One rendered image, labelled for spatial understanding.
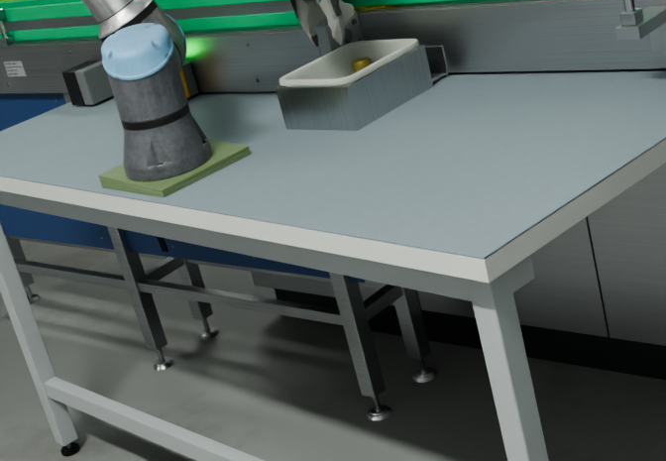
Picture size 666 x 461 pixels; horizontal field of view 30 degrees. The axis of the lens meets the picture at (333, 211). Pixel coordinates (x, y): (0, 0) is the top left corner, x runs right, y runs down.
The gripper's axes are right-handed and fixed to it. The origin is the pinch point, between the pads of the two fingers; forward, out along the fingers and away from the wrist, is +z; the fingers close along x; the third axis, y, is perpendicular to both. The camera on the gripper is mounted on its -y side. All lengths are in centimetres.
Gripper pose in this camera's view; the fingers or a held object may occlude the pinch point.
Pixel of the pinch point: (324, 40)
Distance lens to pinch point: 218.0
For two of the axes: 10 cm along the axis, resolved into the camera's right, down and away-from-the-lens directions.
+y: 6.3, -4.1, 6.6
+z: 2.4, 9.1, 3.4
